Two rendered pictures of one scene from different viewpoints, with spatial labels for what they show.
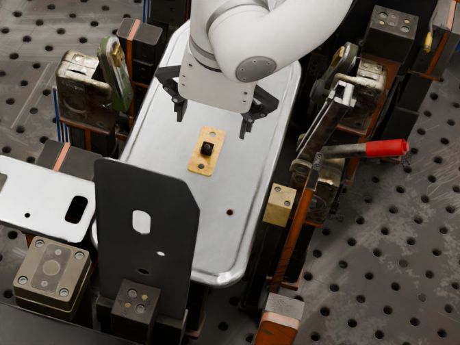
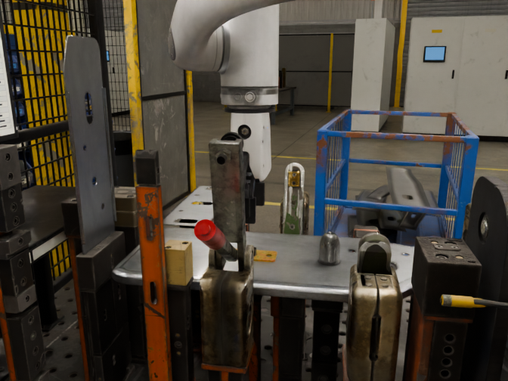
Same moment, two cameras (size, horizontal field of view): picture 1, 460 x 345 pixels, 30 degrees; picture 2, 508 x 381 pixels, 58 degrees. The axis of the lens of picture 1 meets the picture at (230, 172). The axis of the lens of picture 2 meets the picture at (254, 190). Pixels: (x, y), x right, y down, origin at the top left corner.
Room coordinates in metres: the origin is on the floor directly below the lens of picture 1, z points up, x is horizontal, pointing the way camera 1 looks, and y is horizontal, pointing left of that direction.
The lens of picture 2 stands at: (0.76, -0.64, 1.30)
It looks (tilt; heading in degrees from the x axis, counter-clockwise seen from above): 16 degrees down; 94
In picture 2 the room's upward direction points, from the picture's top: straight up
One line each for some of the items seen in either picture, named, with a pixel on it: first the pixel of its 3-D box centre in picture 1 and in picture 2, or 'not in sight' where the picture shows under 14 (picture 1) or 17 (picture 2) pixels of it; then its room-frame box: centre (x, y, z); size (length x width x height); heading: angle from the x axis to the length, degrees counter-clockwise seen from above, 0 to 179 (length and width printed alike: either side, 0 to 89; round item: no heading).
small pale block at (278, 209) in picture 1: (263, 256); (182, 360); (0.62, -0.08, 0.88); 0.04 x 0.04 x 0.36; 84
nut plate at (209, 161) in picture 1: (207, 148); (250, 252); (0.71, 0.04, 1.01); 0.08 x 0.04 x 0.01; 174
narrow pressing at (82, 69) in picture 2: (145, 246); (91, 145); (0.45, 0.08, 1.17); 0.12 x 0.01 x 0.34; 84
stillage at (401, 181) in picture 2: not in sight; (390, 191); (1.48, 2.32, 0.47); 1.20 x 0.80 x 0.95; 76
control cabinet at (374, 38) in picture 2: not in sight; (373, 65); (2.53, 8.84, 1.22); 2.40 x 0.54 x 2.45; 74
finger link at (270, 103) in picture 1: (250, 95); (244, 167); (0.71, -0.01, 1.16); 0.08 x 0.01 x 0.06; 84
